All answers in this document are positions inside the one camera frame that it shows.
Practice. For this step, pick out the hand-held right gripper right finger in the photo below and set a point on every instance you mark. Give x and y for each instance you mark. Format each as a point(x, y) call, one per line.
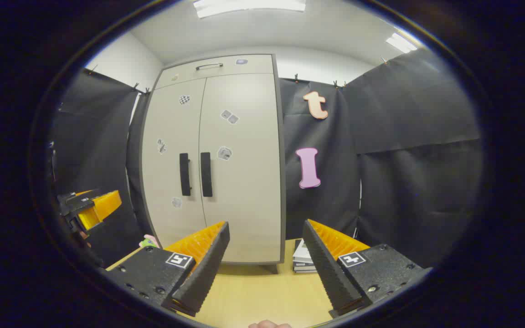
point(328, 269)

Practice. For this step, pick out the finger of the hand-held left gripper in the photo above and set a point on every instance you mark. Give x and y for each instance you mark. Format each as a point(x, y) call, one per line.
point(107, 205)

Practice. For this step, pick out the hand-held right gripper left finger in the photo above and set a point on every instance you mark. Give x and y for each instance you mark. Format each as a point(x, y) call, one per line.
point(208, 269)

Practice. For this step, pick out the grey double-door shoe cabinet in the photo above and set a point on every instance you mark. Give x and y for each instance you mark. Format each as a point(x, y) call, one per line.
point(270, 268)

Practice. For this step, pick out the grey cabinet door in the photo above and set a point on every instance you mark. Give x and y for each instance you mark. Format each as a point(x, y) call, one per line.
point(249, 182)
point(171, 136)

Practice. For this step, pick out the stack of grey booklets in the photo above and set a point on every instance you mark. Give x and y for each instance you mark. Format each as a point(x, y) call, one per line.
point(302, 259)

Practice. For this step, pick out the pink green plush toy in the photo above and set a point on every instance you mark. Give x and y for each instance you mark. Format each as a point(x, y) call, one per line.
point(149, 241)

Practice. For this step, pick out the black backdrop cloth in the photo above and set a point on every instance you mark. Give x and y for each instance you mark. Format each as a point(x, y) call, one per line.
point(404, 114)

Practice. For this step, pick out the small ceiling light panel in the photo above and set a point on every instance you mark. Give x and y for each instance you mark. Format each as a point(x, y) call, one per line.
point(401, 43)

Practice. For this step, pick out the long ceiling light panel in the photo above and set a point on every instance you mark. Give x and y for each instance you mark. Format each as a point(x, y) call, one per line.
point(249, 5)

